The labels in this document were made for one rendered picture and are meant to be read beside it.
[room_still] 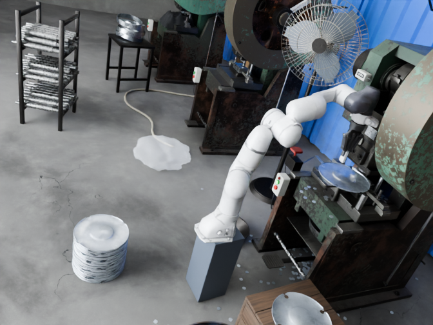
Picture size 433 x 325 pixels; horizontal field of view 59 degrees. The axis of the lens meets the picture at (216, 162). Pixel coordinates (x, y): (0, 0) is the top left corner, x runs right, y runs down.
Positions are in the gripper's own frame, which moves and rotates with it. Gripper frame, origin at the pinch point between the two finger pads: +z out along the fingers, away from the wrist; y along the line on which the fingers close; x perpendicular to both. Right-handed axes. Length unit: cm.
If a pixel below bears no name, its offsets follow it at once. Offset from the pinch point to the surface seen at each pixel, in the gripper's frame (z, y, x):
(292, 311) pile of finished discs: 55, 41, 47
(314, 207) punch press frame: 34.3, 5.3, 0.5
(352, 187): 14.0, -4.5, 10.1
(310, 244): 61, -1, 4
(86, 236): 65, 126, -26
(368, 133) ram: -13.0, -11.2, -0.8
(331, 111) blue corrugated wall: 50, -132, -159
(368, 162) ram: -0.1, -11.1, 7.3
